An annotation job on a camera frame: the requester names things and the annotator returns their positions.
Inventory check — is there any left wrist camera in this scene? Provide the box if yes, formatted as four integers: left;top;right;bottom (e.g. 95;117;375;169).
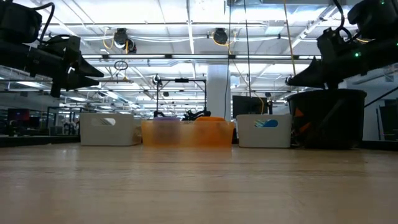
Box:
0;1;43;44

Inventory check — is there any black aluminium table frame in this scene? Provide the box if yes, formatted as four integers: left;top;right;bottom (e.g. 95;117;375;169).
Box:
0;135;398;152

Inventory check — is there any purple foam die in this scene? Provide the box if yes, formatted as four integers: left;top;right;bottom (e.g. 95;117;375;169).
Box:
152;116;182;146

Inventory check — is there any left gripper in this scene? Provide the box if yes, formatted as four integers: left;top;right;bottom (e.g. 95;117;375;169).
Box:
36;34;105;98

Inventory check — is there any long ceiling light bar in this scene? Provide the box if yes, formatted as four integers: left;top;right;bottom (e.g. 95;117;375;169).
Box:
82;53;323;60

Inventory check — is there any orange foam die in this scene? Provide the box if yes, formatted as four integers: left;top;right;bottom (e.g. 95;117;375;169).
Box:
194;116;233;147

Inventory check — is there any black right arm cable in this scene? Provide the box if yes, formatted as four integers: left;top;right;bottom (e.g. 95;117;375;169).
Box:
333;0;356;42

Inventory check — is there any light grey plastic bin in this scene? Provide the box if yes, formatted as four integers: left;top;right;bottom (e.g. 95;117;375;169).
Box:
79;112;142;147
236;114;293;149

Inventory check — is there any orange plastic bin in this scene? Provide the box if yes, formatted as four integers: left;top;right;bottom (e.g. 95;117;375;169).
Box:
141;119;236;148

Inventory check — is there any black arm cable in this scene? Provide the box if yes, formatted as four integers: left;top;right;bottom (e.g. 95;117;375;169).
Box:
32;2;56;43
333;0;356;42

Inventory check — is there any black metal frame rig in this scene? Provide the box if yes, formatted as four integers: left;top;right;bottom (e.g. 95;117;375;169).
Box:
154;77;208;119

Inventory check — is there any yellow cable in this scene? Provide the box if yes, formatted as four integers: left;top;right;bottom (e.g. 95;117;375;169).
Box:
282;0;298;77

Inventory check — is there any black background monitor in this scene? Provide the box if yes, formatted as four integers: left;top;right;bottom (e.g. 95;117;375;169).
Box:
232;95;270;119

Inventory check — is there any dark red background monitor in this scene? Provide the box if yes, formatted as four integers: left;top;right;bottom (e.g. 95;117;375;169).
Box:
7;108;31;122

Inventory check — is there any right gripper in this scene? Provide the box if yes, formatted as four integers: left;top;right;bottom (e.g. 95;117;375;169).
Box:
285;26;374;91

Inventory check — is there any hanging black cable loop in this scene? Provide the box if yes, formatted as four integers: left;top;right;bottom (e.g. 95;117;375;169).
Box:
113;60;129;72

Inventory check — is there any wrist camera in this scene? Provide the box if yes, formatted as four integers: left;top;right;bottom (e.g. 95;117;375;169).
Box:
0;1;43;44
347;0;398;40

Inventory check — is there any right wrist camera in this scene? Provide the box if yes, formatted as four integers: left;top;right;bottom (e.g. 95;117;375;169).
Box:
347;0;398;40

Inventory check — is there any white pillar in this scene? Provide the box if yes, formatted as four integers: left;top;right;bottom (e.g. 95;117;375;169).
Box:
206;64;233;121

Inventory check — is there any black bucket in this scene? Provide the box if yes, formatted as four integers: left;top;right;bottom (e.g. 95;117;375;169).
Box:
286;88;368;149

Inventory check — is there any thin black hanging cable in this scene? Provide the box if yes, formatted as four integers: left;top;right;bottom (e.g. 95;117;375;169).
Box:
243;0;252;97

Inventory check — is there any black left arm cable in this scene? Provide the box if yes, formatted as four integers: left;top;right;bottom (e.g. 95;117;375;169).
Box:
32;2;56;43

